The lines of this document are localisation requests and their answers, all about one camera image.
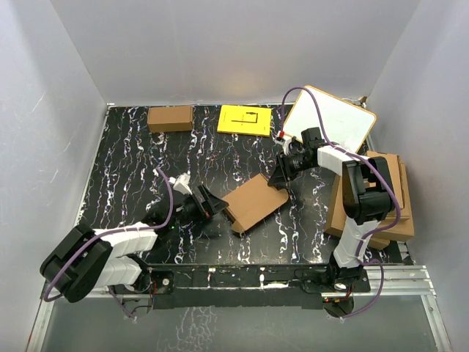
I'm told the stack of flat cardboard boxes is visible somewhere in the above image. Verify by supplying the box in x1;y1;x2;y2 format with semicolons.
325;151;415;250

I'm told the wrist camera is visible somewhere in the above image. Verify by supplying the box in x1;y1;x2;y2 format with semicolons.
275;131;297;155
169;173;192;195

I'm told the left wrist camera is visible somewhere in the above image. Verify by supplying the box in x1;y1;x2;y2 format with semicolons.
169;173;192;195

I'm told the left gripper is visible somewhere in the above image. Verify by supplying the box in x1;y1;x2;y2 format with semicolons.
170;185;228;230

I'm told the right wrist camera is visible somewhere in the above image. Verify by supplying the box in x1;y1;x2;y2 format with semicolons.
275;131;297;155

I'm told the yellow book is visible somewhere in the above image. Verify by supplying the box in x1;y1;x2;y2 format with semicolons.
217;105;271;137

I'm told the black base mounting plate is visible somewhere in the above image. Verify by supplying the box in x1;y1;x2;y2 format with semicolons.
116;264;371;309

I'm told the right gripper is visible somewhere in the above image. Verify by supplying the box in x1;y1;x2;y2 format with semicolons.
268;150;316;185

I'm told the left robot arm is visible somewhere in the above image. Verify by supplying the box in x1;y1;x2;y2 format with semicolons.
40;185;229;303

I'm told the folded brown cardboard box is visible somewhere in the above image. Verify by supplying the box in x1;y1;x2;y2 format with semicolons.
147;106;193;133

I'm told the aluminium frame rail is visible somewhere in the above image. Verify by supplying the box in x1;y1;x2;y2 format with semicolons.
27;265;451;351

